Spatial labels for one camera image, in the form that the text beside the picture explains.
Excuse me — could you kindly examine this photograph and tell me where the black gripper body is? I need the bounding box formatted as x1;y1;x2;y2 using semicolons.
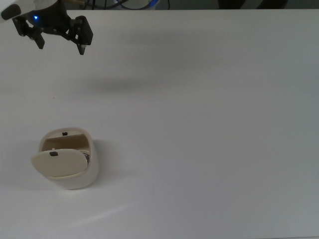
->
25;14;74;38

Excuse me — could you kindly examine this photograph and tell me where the blue cable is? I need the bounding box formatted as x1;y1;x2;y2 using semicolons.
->
111;0;160;10

